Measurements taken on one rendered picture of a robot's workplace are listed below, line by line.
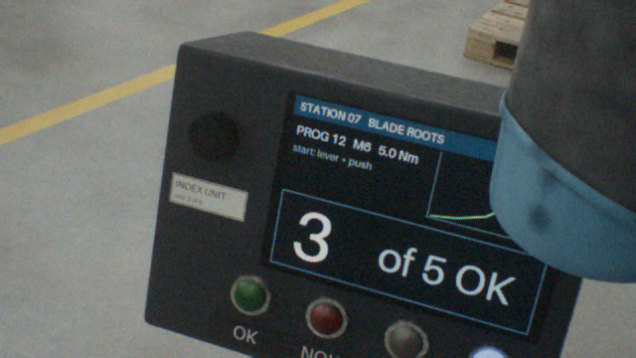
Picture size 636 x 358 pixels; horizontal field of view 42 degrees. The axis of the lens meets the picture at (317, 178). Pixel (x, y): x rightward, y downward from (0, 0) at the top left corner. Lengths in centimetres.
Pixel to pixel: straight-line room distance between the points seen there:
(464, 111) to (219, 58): 15
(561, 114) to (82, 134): 278
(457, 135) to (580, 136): 20
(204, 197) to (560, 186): 29
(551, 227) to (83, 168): 257
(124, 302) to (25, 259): 34
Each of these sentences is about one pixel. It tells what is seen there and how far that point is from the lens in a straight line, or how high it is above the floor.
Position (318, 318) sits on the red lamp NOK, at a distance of 50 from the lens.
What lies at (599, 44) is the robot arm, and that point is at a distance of 26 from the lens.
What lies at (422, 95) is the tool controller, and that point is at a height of 125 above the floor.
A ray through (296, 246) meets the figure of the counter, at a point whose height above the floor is 115.
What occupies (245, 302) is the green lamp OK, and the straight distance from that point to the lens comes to 52.
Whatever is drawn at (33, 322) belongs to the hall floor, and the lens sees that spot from 222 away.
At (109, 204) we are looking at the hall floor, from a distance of 262.
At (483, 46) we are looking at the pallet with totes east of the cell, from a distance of 388.
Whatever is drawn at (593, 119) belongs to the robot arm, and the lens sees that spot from 26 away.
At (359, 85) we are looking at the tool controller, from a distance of 47.
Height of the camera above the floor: 145
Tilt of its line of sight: 31 degrees down
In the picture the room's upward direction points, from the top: 6 degrees clockwise
